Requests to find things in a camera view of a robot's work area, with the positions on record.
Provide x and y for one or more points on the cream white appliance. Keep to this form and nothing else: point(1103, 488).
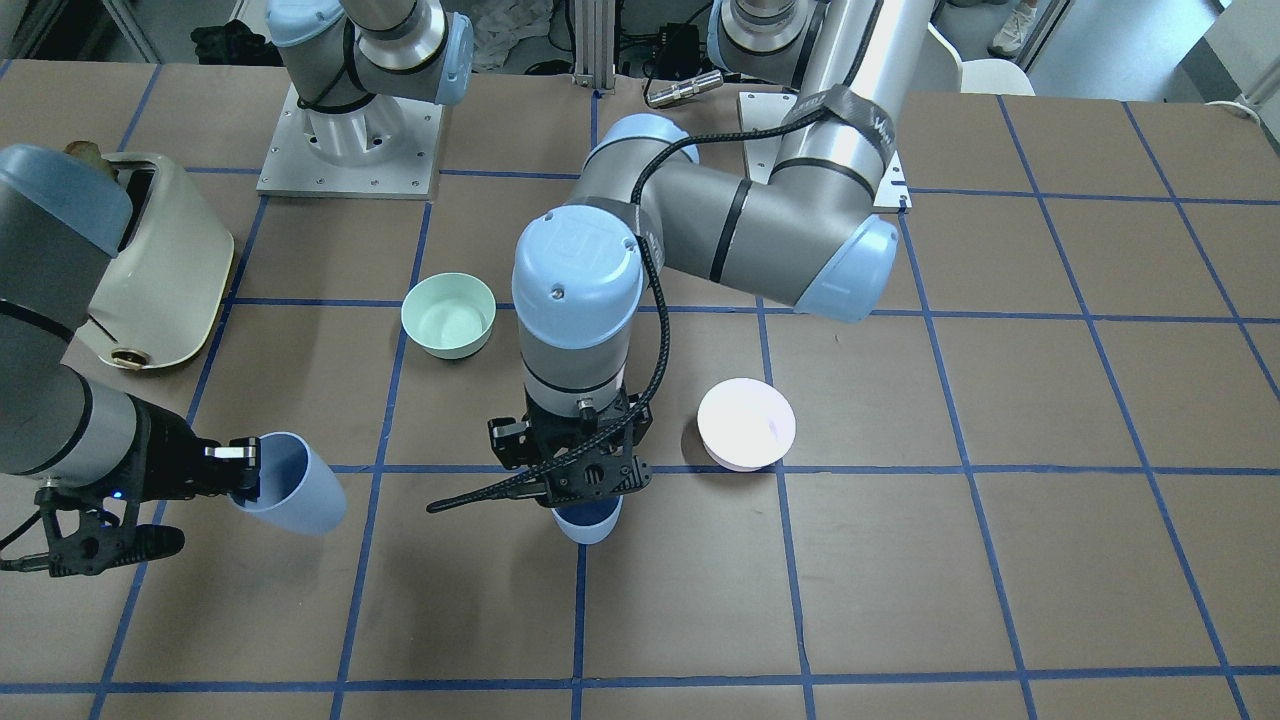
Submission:
point(156, 304)

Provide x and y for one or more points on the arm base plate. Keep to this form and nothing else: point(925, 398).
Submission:
point(758, 110)
point(387, 150)

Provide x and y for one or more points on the aluminium frame post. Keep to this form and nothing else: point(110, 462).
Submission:
point(594, 44)

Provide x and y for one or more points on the mint green bowl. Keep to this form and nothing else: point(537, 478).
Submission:
point(450, 315)

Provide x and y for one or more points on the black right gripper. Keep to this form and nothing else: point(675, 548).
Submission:
point(168, 452)

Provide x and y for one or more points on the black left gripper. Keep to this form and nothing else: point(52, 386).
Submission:
point(507, 441)

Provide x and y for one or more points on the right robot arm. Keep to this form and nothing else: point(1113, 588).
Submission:
point(368, 79)

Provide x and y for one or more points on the white chair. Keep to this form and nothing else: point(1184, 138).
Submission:
point(940, 69)

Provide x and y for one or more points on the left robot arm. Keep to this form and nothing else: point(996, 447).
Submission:
point(783, 213)

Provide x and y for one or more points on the blue cup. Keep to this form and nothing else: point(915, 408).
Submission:
point(590, 522)
point(297, 489)

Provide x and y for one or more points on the pink bowl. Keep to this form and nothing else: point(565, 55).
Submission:
point(745, 425)

